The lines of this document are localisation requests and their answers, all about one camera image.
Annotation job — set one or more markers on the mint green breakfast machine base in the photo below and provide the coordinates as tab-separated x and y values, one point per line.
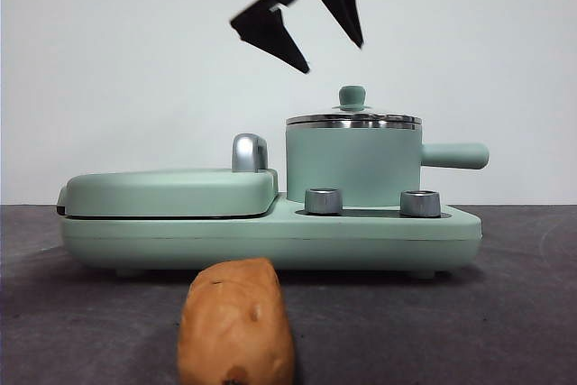
270	241

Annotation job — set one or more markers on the glass pot lid green knob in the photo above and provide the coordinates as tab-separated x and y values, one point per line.
352	95

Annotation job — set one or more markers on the brown potato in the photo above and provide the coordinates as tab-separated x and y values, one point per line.
235	322

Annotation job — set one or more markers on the silver control knob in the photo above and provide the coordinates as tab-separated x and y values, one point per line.
420	204
323	201

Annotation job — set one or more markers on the mint green hinged grill lid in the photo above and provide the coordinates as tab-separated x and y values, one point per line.
158	191

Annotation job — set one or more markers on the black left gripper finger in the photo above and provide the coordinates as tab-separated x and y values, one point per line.
346	2
275	38

